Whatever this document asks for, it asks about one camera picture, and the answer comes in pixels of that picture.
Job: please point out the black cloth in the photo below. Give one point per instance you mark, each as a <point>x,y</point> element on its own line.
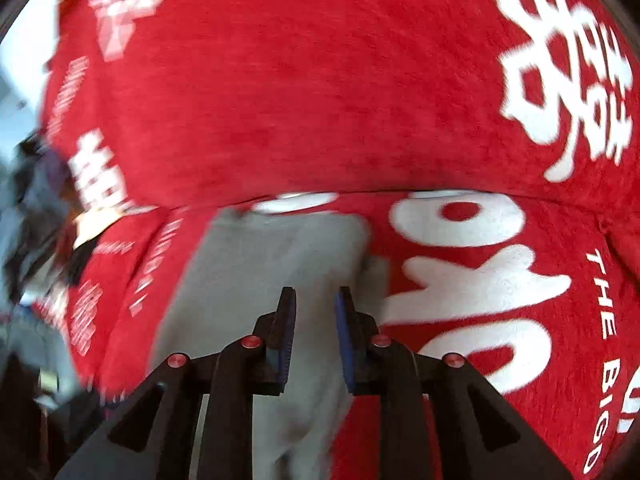
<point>80,260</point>

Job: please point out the cream cloth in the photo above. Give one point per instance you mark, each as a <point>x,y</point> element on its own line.
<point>95,225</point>

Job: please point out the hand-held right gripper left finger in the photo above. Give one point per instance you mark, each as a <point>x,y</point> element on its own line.
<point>284,340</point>

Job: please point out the grey long-sleeved shirt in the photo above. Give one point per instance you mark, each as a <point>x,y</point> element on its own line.
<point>240,285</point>

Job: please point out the grey-blue cloth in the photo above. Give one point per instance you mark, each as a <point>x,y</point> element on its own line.
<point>30,200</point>

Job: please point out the red printed back cushion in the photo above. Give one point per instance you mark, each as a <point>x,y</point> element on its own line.
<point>300,85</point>

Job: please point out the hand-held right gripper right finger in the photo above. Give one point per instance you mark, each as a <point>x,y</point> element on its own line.
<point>344,340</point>

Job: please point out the red printed sofa cover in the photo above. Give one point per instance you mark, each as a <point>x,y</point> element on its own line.
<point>565,230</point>

